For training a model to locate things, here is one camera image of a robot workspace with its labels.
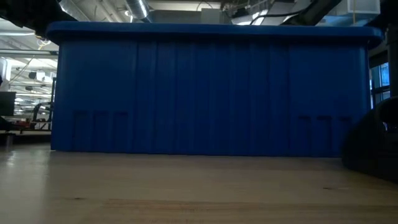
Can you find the black rubber slide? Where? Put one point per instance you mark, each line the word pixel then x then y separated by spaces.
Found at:
pixel 363 149

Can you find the black computer monitor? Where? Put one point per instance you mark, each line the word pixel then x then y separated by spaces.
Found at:
pixel 7 104

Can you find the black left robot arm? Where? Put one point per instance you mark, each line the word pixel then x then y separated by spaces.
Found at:
pixel 31 12

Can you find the black rig upright post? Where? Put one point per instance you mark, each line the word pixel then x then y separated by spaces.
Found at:
pixel 392 62

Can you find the silver ventilation duct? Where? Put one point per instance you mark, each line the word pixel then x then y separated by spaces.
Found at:
pixel 138 7

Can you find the blue plastic bin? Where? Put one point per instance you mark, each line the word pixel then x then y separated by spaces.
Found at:
pixel 199 93

